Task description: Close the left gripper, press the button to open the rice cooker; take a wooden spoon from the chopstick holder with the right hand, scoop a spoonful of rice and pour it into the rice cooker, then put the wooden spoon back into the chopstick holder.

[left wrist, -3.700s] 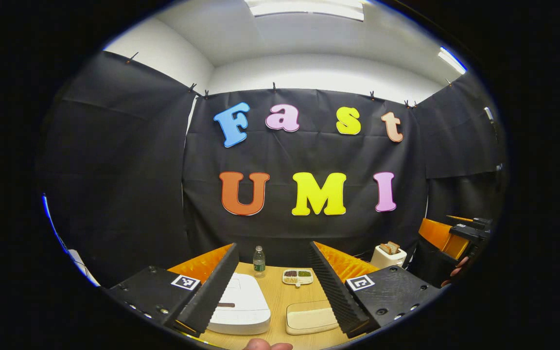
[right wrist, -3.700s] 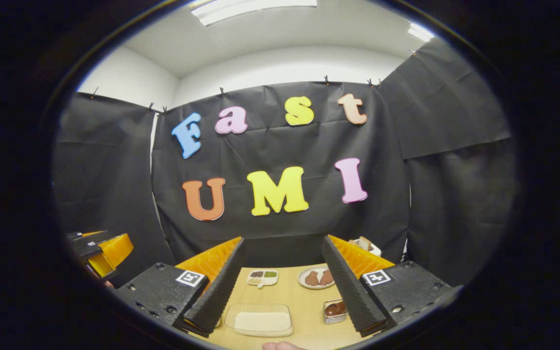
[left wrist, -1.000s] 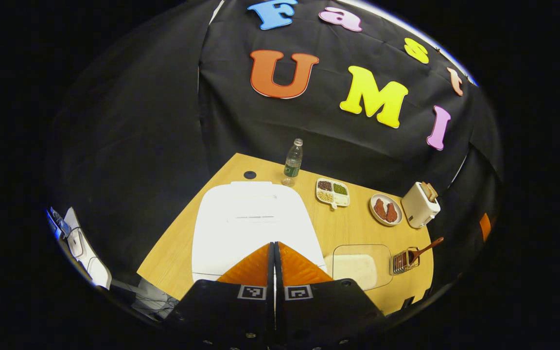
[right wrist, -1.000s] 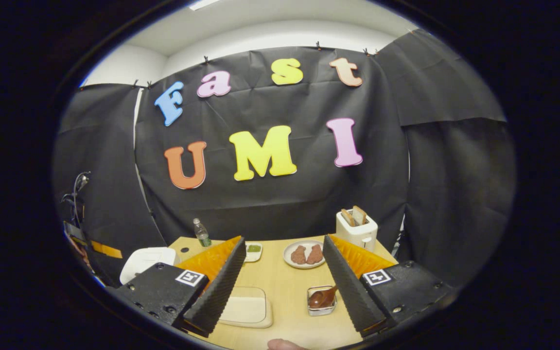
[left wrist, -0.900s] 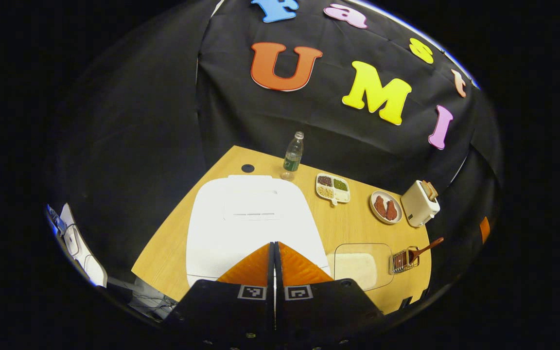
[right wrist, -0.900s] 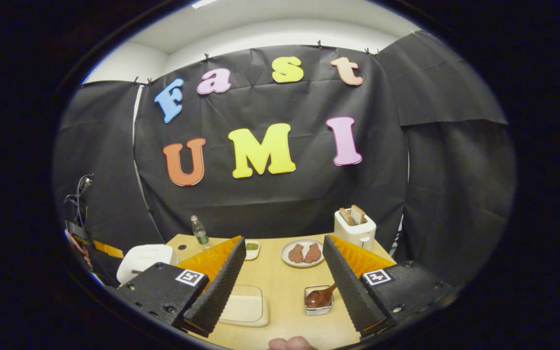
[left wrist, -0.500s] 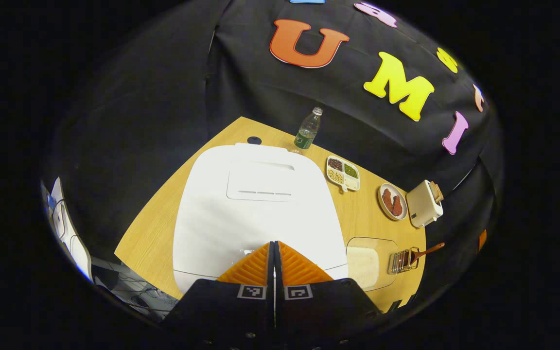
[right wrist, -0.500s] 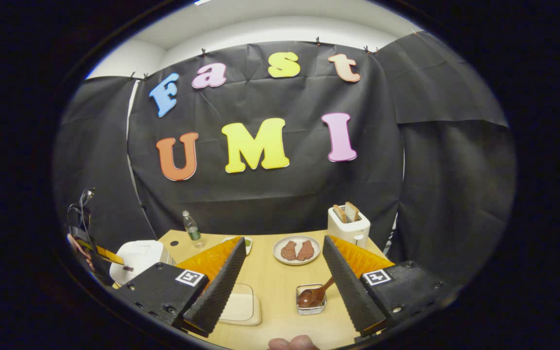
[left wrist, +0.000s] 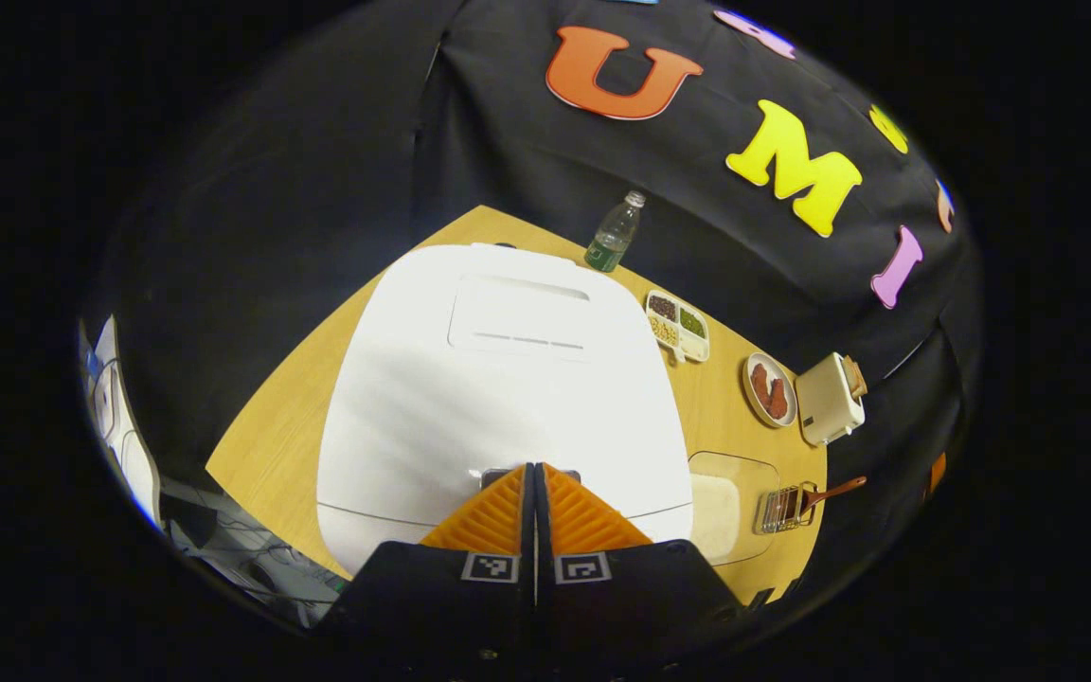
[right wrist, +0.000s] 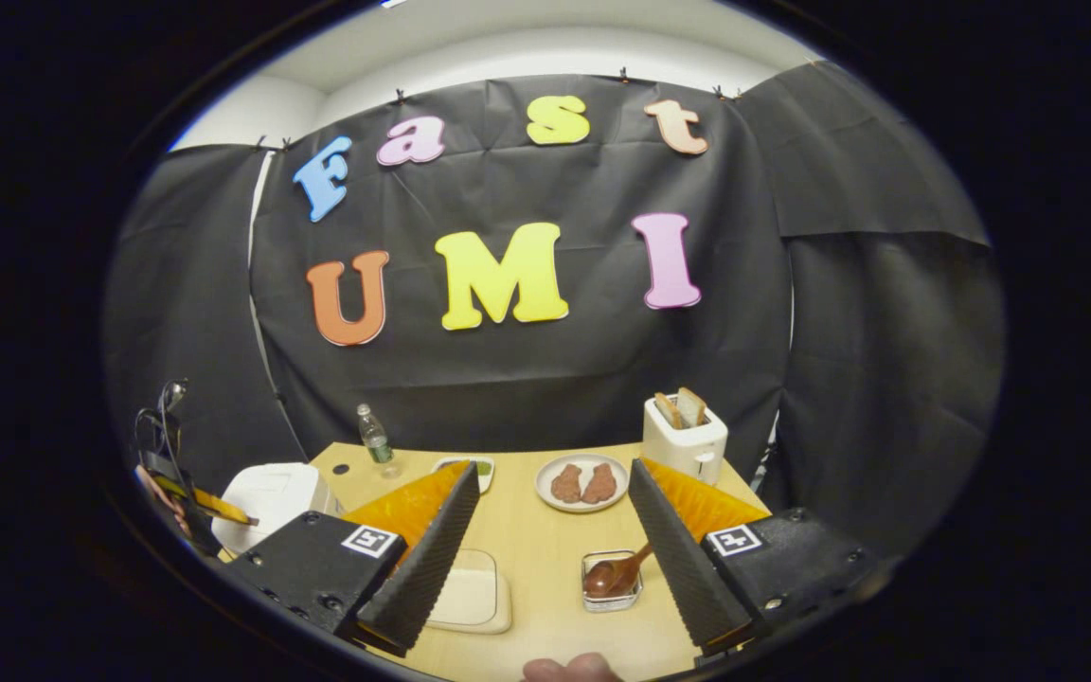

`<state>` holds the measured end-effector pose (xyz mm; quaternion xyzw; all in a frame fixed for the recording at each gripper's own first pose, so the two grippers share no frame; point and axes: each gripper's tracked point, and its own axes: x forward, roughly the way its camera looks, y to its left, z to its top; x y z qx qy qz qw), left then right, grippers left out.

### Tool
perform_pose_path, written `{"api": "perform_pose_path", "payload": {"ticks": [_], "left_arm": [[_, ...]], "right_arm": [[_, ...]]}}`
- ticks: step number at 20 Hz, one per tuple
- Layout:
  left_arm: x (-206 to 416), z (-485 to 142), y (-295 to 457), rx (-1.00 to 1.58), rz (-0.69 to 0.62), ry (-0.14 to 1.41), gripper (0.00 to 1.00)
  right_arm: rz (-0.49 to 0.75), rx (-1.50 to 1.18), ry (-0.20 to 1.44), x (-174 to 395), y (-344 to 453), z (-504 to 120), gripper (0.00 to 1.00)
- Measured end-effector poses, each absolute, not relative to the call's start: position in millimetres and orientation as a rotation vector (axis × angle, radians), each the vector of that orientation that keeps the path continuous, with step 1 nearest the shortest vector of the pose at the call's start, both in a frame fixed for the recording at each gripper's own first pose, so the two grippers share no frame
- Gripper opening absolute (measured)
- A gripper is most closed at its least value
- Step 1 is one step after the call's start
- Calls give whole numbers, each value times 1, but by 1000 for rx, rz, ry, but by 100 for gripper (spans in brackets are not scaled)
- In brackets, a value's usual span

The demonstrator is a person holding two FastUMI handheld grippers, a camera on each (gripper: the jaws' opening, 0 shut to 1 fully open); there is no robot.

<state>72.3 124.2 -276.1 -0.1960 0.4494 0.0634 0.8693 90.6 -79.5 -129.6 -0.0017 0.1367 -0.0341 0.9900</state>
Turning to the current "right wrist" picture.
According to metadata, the black backdrop cloth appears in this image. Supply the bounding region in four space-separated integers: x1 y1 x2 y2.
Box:
102 62 1009 560

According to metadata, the round white plate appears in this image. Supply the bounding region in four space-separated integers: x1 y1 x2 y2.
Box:
535 454 629 513

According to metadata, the clear square chopstick holder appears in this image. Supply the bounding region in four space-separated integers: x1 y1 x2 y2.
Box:
581 550 644 613

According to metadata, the white toaster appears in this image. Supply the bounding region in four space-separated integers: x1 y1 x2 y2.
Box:
642 393 728 486

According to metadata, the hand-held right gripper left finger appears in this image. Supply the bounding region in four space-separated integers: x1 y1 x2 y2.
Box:
224 461 482 659

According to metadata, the white rice cooker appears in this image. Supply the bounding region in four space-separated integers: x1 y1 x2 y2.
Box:
212 462 338 555

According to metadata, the white divided dish of beans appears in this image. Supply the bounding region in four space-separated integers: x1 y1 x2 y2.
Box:
432 457 496 495

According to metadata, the brown wooden spoon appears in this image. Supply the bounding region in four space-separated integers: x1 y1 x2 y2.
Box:
583 542 655 598

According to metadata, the clear plastic water bottle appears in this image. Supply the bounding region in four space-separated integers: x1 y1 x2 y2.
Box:
357 404 402 479

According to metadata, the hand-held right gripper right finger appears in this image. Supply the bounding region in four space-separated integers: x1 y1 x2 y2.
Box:
626 458 887 659

